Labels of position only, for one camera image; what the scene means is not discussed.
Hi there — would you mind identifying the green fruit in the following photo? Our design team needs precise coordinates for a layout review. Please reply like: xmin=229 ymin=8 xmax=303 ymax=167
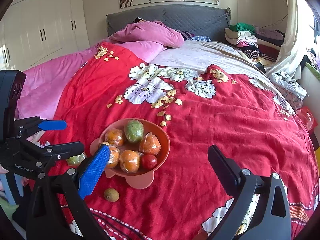
xmin=124 ymin=119 xmax=144 ymax=143
xmin=66 ymin=152 xmax=87 ymax=166

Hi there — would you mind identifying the person's left hand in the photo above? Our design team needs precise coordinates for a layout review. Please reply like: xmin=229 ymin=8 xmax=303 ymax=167
xmin=0 ymin=165 xmax=9 ymax=174

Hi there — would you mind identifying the pink blanket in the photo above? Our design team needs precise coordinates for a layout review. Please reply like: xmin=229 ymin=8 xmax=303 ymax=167
xmin=16 ymin=40 xmax=167 ymax=120

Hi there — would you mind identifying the wrapped orange bowl left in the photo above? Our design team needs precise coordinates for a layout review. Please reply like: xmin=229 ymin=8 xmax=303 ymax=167
xmin=105 ymin=128 xmax=125 ymax=146

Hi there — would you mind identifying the wrapped orange bowl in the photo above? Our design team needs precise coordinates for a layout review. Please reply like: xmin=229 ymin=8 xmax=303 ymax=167
xmin=105 ymin=128 xmax=125 ymax=146
xmin=119 ymin=150 xmax=142 ymax=173

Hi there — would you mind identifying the wrapped orange bowl front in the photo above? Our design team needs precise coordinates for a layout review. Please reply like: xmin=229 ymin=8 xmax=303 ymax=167
xmin=119 ymin=150 xmax=142 ymax=173

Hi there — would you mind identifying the wrapped green fruit in bowl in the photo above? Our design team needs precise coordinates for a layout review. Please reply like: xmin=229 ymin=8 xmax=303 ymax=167
xmin=124 ymin=119 xmax=144 ymax=143

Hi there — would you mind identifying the pink footed fruit bowl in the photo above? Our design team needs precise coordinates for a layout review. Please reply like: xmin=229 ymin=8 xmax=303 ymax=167
xmin=89 ymin=118 xmax=170 ymax=189

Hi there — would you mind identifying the red floral bedspread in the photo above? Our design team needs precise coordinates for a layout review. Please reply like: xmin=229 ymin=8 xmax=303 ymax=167
xmin=41 ymin=42 xmax=319 ymax=239

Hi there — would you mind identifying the red plastic bag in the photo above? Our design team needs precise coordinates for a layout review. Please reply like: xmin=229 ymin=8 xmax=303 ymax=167
xmin=296 ymin=106 xmax=318 ymax=133

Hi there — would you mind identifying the cream wardrobe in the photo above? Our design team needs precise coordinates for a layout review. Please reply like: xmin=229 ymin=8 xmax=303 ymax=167
xmin=1 ymin=0 xmax=89 ymax=71

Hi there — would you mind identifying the crumpled patterned cloth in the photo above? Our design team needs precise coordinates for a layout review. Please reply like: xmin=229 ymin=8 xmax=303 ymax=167
xmin=270 ymin=72 xmax=307 ymax=111

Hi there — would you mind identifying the pink pillow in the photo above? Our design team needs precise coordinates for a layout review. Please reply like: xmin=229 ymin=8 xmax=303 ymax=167
xmin=109 ymin=21 xmax=184 ymax=48

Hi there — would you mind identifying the cream curtain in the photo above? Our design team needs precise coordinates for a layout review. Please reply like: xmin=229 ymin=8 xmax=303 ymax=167
xmin=265 ymin=0 xmax=308 ymax=77

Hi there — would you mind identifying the beige bed sheet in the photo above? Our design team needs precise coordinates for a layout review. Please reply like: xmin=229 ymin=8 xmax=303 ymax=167
xmin=151 ymin=41 xmax=295 ymax=114

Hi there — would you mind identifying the pile of folded clothes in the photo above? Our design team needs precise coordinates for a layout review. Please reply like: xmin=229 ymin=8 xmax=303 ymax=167
xmin=225 ymin=23 xmax=285 ymax=66

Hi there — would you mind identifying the grey padded headboard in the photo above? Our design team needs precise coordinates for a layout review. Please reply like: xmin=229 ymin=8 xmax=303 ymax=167
xmin=106 ymin=4 xmax=231 ymax=43

